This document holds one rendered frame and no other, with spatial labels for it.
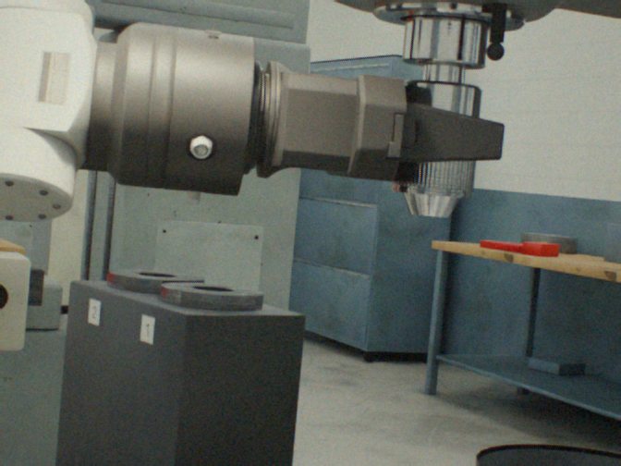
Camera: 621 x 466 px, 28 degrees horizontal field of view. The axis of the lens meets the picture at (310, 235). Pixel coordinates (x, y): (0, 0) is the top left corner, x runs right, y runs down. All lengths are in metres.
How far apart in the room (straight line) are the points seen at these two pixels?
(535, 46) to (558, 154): 0.75
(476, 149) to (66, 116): 0.22
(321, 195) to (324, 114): 8.01
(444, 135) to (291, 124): 0.09
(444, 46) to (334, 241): 7.77
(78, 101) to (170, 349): 0.40
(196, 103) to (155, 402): 0.44
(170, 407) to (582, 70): 6.55
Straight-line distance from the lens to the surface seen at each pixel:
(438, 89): 0.68
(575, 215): 7.34
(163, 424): 1.02
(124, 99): 0.64
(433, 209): 0.69
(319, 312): 8.59
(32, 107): 0.65
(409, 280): 8.09
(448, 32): 0.68
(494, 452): 2.85
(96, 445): 1.13
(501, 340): 7.88
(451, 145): 0.67
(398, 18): 0.71
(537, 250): 6.44
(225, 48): 0.66
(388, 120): 0.64
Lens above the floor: 1.21
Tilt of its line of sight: 3 degrees down
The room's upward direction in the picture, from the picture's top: 5 degrees clockwise
